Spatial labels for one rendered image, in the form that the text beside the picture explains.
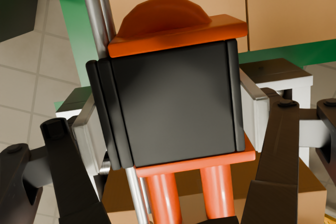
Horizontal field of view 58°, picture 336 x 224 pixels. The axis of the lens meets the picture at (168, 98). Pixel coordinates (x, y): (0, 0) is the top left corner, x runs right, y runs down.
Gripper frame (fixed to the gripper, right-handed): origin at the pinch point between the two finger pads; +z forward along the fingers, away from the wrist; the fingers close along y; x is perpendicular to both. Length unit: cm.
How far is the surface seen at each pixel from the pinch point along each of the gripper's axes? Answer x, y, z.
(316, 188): -29.5, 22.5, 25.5
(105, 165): -43, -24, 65
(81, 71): -24, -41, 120
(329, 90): -52, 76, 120
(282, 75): -21, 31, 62
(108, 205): -27.9, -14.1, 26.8
